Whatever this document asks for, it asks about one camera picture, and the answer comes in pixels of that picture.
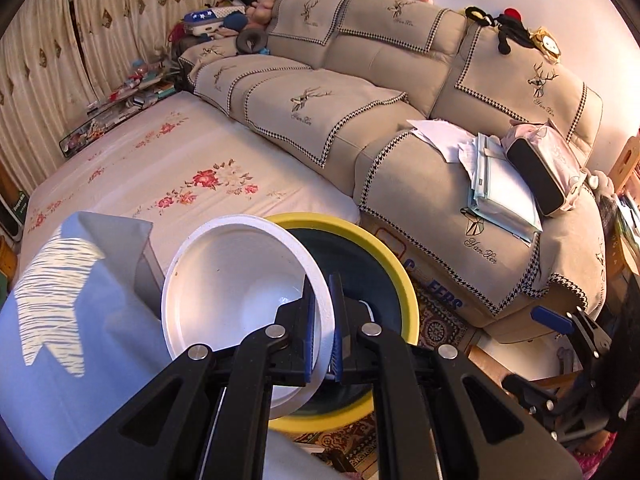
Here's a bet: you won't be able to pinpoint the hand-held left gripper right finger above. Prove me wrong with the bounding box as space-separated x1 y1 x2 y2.
329 272 583 480

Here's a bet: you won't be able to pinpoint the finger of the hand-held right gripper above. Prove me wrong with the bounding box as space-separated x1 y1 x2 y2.
501 375 558 413
531 305 612 361

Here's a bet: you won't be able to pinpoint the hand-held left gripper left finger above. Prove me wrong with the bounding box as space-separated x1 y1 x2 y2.
54 276 321 480

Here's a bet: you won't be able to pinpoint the dark bin with yellow rim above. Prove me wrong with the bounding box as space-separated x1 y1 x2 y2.
262 212 418 433

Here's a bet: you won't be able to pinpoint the white bowl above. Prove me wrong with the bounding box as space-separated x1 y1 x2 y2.
161 217 335 418

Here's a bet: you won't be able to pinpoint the stack of papers on sofa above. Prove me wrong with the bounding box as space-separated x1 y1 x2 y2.
466 132 544 245

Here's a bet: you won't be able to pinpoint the pink and black tissue pouch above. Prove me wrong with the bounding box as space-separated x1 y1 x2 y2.
500 119 587 217

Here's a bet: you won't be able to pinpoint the white paper sheets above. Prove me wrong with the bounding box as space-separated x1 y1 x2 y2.
406 118 483 163

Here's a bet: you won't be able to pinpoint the floral bed mattress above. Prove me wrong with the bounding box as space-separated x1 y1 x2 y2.
15 91 361 261

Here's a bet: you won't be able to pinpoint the beige sofa with deer print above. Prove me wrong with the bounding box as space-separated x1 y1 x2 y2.
177 0 606 343

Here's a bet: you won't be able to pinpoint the yellow plush toy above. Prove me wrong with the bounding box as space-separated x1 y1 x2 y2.
530 27 562 63

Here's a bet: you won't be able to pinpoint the black plush toy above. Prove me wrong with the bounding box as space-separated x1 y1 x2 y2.
465 6 533 56

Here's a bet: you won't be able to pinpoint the low cluttered glass table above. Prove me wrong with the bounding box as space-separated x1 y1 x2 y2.
59 60 181 158

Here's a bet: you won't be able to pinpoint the grey neck pillow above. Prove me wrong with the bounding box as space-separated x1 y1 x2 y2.
236 27 271 56

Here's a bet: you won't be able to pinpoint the blue star print pillow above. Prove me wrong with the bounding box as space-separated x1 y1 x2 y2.
182 6 236 36

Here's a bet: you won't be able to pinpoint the beige patterned curtain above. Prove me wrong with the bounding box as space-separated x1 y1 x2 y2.
0 0 96 196
75 0 231 106

